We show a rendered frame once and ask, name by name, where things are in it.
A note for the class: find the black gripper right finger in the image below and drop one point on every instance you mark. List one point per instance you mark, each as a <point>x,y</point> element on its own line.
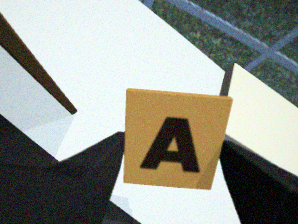
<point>261,192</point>

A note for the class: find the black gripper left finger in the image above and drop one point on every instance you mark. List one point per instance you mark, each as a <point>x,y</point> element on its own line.
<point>76,190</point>

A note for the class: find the yellow letter tile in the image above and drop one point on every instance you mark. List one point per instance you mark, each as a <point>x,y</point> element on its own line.
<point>173,139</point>

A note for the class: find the tan wooden board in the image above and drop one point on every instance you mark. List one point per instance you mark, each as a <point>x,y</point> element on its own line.
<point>15,47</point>

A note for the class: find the cream flat rectangular slab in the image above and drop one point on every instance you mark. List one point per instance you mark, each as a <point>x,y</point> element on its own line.
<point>260,120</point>

